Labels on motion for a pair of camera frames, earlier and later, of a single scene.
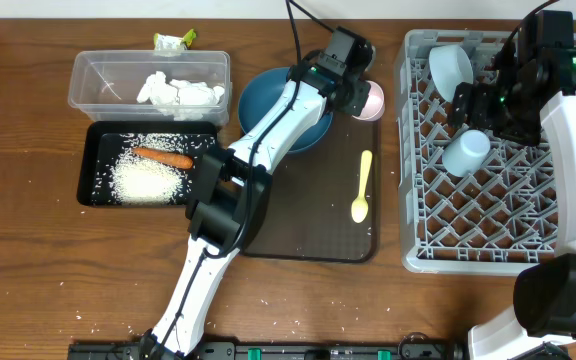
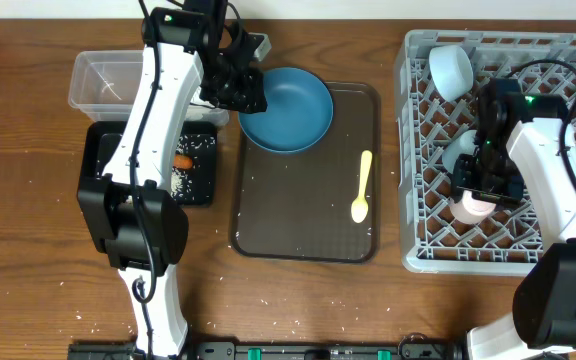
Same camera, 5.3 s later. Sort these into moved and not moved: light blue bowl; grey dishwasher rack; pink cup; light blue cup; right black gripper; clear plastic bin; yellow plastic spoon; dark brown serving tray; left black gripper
Moved: right black gripper; pink cup; left black gripper
Not moved: light blue cup; grey dishwasher rack; yellow plastic spoon; light blue bowl; dark brown serving tray; clear plastic bin
